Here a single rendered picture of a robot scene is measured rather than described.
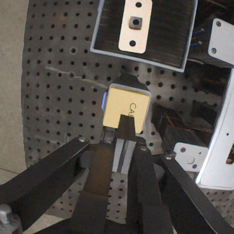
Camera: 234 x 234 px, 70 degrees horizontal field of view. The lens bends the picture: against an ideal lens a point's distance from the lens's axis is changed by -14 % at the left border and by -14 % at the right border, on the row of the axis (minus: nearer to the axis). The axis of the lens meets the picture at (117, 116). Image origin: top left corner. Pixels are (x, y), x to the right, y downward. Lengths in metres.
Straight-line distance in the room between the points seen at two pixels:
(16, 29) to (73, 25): 1.03
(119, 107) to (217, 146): 0.33
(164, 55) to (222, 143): 0.33
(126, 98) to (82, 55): 0.50
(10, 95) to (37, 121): 0.94
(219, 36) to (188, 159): 0.28
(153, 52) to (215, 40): 0.14
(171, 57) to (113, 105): 0.11
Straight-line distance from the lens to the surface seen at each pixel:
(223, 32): 0.38
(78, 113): 0.79
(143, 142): 0.17
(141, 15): 0.29
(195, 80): 0.78
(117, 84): 0.30
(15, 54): 1.73
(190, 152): 0.45
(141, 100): 0.28
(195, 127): 0.82
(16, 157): 1.98
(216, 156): 0.55
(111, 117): 0.29
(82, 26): 0.78
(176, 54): 0.29
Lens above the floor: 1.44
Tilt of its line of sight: 74 degrees down
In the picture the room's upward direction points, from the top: 168 degrees counter-clockwise
